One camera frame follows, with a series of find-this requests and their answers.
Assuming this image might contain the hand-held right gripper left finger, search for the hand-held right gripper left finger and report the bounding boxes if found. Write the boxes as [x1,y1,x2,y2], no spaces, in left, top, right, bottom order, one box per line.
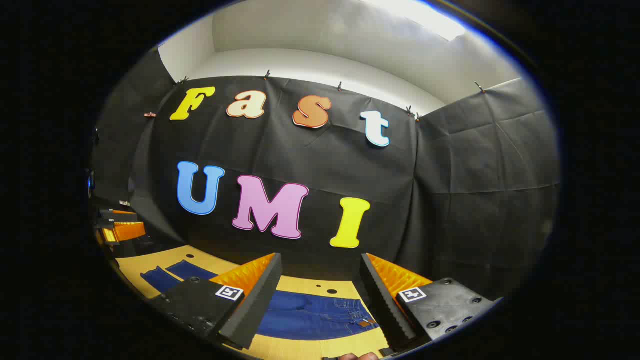
[150,252,283,351]

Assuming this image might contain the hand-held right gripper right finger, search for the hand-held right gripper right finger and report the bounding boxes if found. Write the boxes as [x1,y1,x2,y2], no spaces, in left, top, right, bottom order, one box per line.
[359,252,503,353]

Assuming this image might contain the blue denim jeans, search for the blue denim jeans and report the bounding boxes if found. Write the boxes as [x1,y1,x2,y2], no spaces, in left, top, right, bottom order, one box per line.
[141,259,379,342]

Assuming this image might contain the black backdrop cloth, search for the black backdrop cloth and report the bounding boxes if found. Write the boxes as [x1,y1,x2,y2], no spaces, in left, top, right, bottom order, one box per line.
[90,47,561,301]

